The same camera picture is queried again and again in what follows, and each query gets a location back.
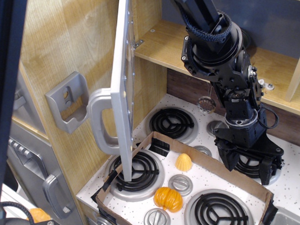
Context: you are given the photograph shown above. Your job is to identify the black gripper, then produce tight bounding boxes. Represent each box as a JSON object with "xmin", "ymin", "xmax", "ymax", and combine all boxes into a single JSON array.
[{"xmin": 212, "ymin": 100, "xmax": 283, "ymax": 185}]

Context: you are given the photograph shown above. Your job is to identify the grey microwave door with handle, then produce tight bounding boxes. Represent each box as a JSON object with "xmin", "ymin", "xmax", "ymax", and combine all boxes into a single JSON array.
[{"xmin": 88, "ymin": 0, "xmax": 136, "ymax": 182}]

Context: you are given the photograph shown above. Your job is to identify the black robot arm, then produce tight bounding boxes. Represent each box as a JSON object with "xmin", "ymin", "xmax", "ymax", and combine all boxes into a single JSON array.
[{"xmin": 170, "ymin": 0, "xmax": 284, "ymax": 185}]

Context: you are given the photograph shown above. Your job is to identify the back right stove burner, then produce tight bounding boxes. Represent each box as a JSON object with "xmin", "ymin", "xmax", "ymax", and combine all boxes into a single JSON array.
[{"xmin": 234, "ymin": 148, "xmax": 284, "ymax": 184}]

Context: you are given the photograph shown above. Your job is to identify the stove burner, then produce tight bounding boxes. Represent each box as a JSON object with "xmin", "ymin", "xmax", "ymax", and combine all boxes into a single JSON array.
[
  {"xmin": 144, "ymin": 107, "xmax": 199, "ymax": 144},
  {"xmin": 110, "ymin": 149, "xmax": 165, "ymax": 202},
  {"xmin": 184, "ymin": 189, "xmax": 254, "ymax": 225},
  {"xmin": 234, "ymin": 148, "xmax": 284, "ymax": 184}
]

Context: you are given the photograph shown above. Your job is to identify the grey back stove knob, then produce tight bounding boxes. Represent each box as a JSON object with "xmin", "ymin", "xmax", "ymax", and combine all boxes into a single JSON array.
[{"xmin": 194, "ymin": 145, "xmax": 212, "ymax": 157}]

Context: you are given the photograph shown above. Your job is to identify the grey stove knob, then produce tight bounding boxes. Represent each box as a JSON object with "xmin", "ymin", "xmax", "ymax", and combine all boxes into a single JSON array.
[
  {"xmin": 168, "ymin": 174, "xmax": 193, "ymax": 196},
  {"xmin": 194, "ymin": 145, "xmax": 212, "ymax": 157},
  {"xmin": 206, "ymin": 120, "xmax": 228, "ymax": 136},
  {"xmin": 144, "ymin": 208, "xmax": 171, "ymax": 225}
]

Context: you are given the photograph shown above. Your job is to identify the grey rear stove knob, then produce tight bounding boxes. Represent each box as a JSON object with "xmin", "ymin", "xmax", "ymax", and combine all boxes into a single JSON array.
[{"xmin": 206, "ymin": 120, "xmax": 228, "ymax": 136}]

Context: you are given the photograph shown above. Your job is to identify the front right stove burner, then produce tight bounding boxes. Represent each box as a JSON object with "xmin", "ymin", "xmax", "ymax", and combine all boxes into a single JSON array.
[{"xmin": 184, "ymin": 189, "xmax": 254, "ymax": 225}]

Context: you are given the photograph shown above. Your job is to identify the yellow toy lemon half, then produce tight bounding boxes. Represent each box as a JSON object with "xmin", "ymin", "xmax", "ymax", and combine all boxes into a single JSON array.
[{"xmin": 175, "ymin": 153, "xmax": 192, "ymax": 171}]

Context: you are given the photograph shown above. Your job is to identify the grey centre stove knob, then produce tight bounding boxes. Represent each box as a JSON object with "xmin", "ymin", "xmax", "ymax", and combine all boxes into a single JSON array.
[{"xmin": 168, "ymin": 174, "xmax": 193, "ymax": 196}]

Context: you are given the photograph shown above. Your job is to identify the white plastic shelf clip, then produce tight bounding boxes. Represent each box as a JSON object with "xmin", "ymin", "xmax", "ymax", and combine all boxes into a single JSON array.
[{"xmin": 258, "ymin": 79, "xmax": 275, "ymax": 91}]

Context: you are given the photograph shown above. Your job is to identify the back left stove burner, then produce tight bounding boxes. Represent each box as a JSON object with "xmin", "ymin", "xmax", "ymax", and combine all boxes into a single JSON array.
[{"xmin": 144, "ymin": 107, "xmax": 199, "ymax": 144}]

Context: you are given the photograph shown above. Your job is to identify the orange toy pumpkin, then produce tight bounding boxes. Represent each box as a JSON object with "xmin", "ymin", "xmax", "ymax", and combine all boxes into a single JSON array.
[{"xmin": 153, "ymin": 187, "xmax": 184, "ymax": 213}]

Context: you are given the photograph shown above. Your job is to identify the brown cardboard fence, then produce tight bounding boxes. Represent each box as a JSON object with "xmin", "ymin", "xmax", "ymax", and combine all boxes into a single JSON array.
[{"xmin": 91, "ymin": 132, "xmax": 278, "ymax": 225}]

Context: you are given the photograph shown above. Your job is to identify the front left stove burner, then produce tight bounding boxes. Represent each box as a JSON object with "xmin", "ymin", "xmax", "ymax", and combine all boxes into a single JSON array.
[{"xmin": 110, "ymin": 149, "xmax": 165, "ymax": 202}]

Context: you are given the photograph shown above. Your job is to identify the grey front stove knob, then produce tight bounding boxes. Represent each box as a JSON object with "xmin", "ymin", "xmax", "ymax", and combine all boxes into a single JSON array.
[{"xmin": 144, "ymin": 208, "xmax": 171, "ymax": 225}]

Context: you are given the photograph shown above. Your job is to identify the grey oven knob bottom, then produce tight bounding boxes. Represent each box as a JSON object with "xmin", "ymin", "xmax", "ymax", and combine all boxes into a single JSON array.
[{"xmin": 97, "ymin": 217, "xmax": 113, "ymax": 225}]

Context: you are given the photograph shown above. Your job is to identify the grey ice dispenser panel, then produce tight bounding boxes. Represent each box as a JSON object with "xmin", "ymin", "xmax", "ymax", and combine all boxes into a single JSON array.
[{"xmin": 8, "ymin": 138, "xmax": 48, "ymax": 180}]

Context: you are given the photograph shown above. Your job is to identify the orange toy at bottom left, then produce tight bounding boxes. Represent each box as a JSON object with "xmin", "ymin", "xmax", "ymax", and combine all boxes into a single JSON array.
[{"xmin": 29, "ymin": 208, "xmax": 51, "ymax": 223}]

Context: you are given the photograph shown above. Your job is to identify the grey wall phone holder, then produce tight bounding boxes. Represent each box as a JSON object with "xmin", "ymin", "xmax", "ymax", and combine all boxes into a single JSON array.
[{"xmin": 45, "ymin": 71, "xmax": 89, "ymax": 134}]

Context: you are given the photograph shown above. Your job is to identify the grey fridge lower door handle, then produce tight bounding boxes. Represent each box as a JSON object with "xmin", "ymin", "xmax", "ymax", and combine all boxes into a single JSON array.
[{"xmin": 42, "ymin": 174, "xmax": 71, "ymax": 219}]

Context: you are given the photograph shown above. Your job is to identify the grey fridge door handle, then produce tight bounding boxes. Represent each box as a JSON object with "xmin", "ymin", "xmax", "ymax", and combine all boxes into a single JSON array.
[
  {"xmin": 13, "ymin": 91, "xmax": 26, "ymax": 111},
  {"xmin": 42, "ymin": 174, "xmax": 71, "ymax": 219}
]

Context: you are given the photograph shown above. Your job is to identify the grey fridge upper door handle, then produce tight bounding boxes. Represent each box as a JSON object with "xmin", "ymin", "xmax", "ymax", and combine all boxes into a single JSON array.
[{"xmin": 13, "ymin": 91, "xmax": 26, "ymax": 111}]

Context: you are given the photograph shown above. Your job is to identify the black braided cable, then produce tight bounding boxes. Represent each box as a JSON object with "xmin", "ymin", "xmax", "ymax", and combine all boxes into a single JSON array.
[{"xmin": 0, "ymin": 201, "xmax": 37, "ymax": 225}]

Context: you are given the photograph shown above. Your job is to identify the black aluminium frame post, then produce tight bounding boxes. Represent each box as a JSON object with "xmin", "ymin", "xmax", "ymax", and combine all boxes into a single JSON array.
[{"xmin": 0, "ymin": 0, "xmax": 30, "ymax": 217}]

